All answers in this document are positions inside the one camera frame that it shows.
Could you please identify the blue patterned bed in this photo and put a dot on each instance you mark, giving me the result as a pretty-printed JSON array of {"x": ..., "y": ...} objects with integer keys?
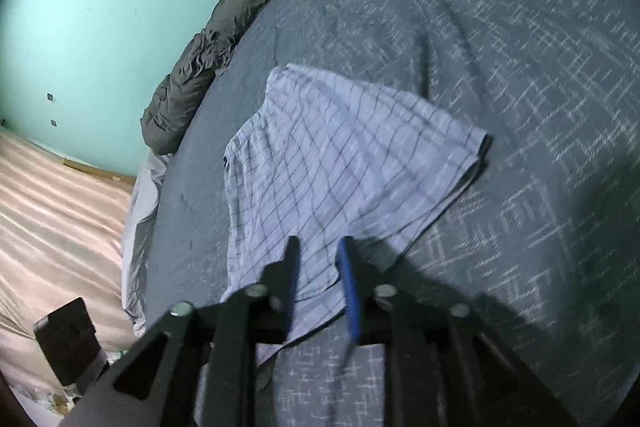
[{"x": 525, "y": 82}]

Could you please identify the light blue plaid shorts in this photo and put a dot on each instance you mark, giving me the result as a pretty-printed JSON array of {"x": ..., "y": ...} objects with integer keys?
[{"x": 340, "y": 157}]

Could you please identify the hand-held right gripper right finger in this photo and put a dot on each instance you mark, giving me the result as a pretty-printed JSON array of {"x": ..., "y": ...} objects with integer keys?
[{"x": 349, "y": 292}]

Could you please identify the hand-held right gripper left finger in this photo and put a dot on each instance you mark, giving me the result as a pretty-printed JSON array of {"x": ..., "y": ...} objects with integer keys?
[{"x": 291, "y": 292}]

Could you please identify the black rectangular object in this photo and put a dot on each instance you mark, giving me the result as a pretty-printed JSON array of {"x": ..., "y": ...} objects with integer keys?
[{"x": 67, "y": 342}]

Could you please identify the dark grey rolled duvet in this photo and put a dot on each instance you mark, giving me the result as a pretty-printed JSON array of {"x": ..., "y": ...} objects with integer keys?
[{"x": 200, "y": 67}]

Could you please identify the light grey cloth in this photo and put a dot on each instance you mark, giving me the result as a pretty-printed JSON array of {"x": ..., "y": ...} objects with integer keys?
[{"x": 142, "y": 217}]

